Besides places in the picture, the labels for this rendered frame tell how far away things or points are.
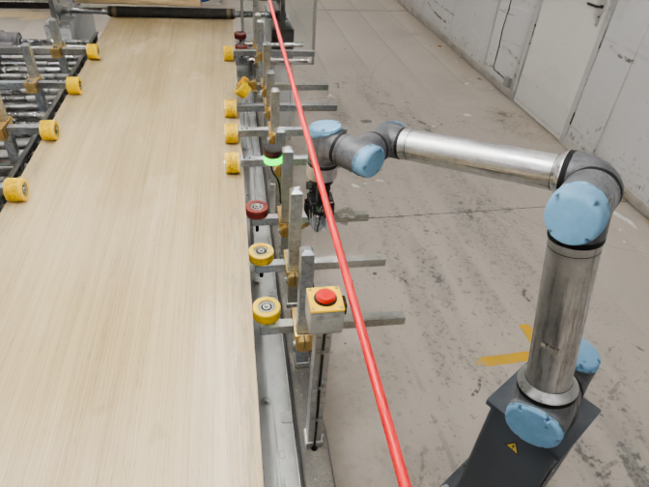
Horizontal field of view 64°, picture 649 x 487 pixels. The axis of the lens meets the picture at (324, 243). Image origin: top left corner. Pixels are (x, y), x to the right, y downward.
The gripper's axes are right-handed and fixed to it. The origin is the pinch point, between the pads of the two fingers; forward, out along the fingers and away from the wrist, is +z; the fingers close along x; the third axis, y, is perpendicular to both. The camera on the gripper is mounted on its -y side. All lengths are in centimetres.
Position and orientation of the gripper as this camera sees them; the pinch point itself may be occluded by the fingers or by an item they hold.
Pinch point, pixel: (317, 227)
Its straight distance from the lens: 167.9
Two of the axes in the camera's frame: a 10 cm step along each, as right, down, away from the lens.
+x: 9.9, -0.5, 1.6
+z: -0.6, 7.8, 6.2
